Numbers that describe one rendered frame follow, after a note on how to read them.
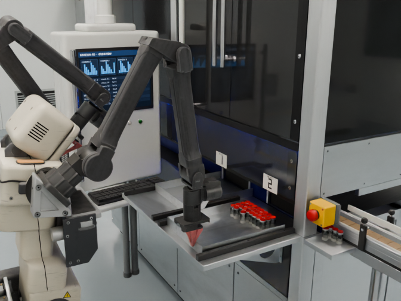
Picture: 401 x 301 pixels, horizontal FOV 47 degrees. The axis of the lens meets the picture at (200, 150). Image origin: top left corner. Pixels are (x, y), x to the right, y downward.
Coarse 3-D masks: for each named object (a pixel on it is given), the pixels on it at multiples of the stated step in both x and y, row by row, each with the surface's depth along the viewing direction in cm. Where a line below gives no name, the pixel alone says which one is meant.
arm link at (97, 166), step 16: (144, 48) 122; (160, 48) 122; (176, 48) 125; (144, 64) 123; (128, 80) 123; (144, 80) 124; (128, 96) 123; (112, 112) 123; (128, 112) 124; (112, 128) 123; (96, 144) 122; (112, 144) 124; (96, 160) 121; (96, 176) 122
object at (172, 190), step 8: (208, 176) 215; (216, 176) 217; (160, 184) 202; (168, 184) 205; (176, 184) 207; (184, 184) 209; (224, 184) 210; (232, 184) 210; (160, 192) 198; (168, 192) 191; (176, 192) 200; (224, 192) 200; (232, 192) 191; (240, 192) 194; (248, 192) 196; (168, 200) 192; (176, 200) 185
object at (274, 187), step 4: (264, 176) 174; (268, 176) 173; (264, 180) 175; (268, 180) 173; (272, 180) 171; (276, 180) 168; (264, 184) 175; (272, 184) 171; (276, 184) 169; (264, 188) 176; (268, 188) 174; (272, 188) 171; (276, 188) 169; (276, 192) 169
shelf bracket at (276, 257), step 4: (280, 248) 172; (276, 252) 172; (280, 252) 172; (252, 256) 166; (256, 256) 167; (260, 256) 168; (272, 256) 171; (276, 256) 172; (280, 256) 172; (252, 260) 166; (256, 260) 167; (260, 260) 168; (264, 260) 169; (268, 260) 170; (272, 260) 171; (276, 260) 173; (280, 260) 173
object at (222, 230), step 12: (228, 204) 181; (168, 216) 168; (216, 216) 177; (228, 216) 177; (180, 228) 159; (204, 228) 167; (216, 228) 167; (228, 228) 167; (240, 228) 167; (252, 228) 167; (276, 228) 161; (204, 240) 158; (216, 240) 158; (228, 240) 151; (240, 240) 154
